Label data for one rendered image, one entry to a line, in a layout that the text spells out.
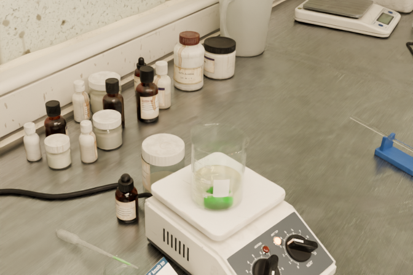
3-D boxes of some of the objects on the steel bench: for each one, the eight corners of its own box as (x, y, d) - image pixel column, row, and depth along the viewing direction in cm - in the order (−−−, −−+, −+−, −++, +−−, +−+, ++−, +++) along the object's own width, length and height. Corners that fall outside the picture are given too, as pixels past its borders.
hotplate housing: (335, 278, 61) (347, 227, 57) (263, 344, 53) (271, 290, 49) (205, 191, 75) (208, 145, 71) (132, 232, 67) (129, 183, 63)
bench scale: (386, 41, 131) (391, 23, 128) (291, 22, 141) (292, 5, 139) (401, 21, 146) (404, 3, 143) (312, 5, 156) (314, -11, 153)
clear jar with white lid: (182, 177, 77) (183, 132, 73) (186, 202, 72) (187, 155, 68) (142, 179, 77) (140, 133, 73) (142, 205, 71) (141, 157, 67)
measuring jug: (244, 70, 112) (250, 2, 104) (195, 56, 117) (196, -9, 110) (280, 45, 126) (287, -17, 118) (234, 34, 131) (238, -26, 124)
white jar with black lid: (229, 65, 114) (232, 35, 110) (237, 78, 108) (239, 46, 104) (199, 67, 112) (200, 36, 109) (206, 81, 107) (207, 48, 103)
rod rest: (439, 177, 80) (445, 158, 78) (426, 185, 78) (432, 165, 76) (386, 147, 87) (390, 129, 85) (373, 153, 85) (377, 135, 83)
